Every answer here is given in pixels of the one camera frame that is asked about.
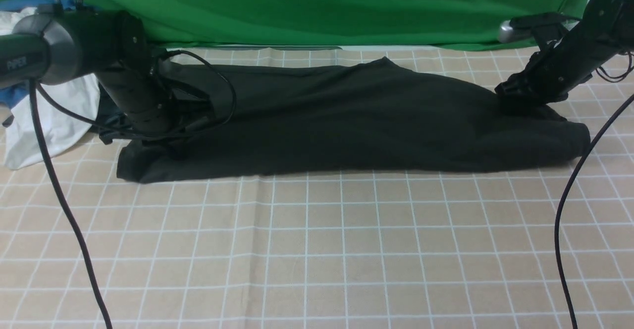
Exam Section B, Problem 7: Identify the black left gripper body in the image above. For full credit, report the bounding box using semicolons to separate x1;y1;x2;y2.
99;49;219;148

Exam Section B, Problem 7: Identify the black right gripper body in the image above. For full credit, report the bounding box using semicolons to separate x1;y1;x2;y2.
494;52;592;109

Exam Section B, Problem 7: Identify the dark gray long-sleeve shirt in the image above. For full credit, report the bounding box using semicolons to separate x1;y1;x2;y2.
117;57;591;184

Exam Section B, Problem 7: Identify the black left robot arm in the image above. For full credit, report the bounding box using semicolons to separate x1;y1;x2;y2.
1;10;220;145

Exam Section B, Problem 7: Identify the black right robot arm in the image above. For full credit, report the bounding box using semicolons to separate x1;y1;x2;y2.
494;0;634;111

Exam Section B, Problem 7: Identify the white crumpled shirt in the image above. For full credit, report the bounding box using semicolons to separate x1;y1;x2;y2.
0;8;102;170

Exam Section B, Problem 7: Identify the dark teal crumpled garment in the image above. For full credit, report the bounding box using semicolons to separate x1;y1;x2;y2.
95;83;130;129

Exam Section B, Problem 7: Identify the green backdrop cloth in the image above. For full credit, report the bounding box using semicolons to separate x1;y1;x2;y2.
86;0;588;51

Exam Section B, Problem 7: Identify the blue crumpled garment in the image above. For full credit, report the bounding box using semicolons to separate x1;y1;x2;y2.
0;0;100;110

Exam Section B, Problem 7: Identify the beige checkered tablecloth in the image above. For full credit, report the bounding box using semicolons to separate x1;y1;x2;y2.
0;48;634;329

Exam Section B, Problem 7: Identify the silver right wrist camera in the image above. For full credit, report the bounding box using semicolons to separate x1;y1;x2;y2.
498;13;575;45

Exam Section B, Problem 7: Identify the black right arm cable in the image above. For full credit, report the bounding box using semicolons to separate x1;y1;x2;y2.
554;52;634;329

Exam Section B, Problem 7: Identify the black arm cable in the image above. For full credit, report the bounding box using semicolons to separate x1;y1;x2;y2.
27;0;238;329
554;52;634;329

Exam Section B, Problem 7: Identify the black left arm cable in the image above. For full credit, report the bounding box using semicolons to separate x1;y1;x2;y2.
27;0;238;329

